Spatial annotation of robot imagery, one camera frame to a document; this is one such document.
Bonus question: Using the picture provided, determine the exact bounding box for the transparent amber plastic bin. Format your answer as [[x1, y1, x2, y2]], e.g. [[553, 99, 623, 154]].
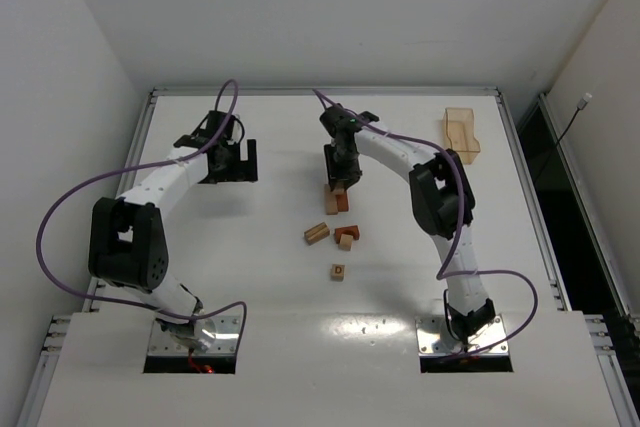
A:
[[442, 107, 481, 165]]

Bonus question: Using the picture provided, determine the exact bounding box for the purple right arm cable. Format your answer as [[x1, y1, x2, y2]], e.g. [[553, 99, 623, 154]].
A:
[[312, 88, 539, 359]]

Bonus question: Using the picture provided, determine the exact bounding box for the striped light wood block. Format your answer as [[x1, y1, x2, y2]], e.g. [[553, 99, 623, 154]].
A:
[[304, 222, 330, 245]]

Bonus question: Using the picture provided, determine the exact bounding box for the black wall cable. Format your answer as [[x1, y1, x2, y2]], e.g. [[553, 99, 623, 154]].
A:
[[533, 92, 594, 183]]

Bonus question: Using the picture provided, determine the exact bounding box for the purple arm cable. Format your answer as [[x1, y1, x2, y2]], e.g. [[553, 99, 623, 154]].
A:
[[34, 79, 249, 328], [312, 88, 539, 359]]

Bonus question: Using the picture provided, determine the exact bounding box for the wood cube letter D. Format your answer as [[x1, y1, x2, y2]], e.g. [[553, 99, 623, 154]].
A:
[[330, 264, 346, 282]]

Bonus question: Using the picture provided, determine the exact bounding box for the red arch wood block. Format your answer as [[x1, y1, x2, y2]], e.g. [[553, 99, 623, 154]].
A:
[[334, 225, 360, 243]]

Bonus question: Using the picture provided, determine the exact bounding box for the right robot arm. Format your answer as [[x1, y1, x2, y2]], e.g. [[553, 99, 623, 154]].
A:
[[319, 104, 495, 342]]

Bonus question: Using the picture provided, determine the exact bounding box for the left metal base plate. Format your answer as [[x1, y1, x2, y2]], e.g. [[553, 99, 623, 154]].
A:
[[147, 316, 240, 357]]

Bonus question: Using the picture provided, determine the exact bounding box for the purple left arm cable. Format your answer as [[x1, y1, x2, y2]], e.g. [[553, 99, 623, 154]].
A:
[[34, 79, 249, 328]]

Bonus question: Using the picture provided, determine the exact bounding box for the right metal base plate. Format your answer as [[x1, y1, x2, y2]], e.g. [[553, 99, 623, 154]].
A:
[[416, 315, 510, 360]]

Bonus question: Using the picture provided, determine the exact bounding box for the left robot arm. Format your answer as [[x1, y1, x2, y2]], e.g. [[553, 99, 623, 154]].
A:
[[88, 111, 258, 337]]

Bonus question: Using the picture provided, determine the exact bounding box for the plain light wood cube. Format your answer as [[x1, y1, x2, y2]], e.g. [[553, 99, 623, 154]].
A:
[[332, 181, 346, 196]]

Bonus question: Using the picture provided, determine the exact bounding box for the dark red wood block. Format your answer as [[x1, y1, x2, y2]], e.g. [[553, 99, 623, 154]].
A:
[[336, 192, 349, 213]]

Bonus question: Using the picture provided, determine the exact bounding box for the metal base plate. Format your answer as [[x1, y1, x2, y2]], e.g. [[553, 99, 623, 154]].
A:
[[416, 315, 510, 360], [147, 316, 240, 357]]

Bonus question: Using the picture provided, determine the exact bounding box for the small light wood cube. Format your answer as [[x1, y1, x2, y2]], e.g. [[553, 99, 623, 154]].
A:
[[338, 234, 354, 251]]

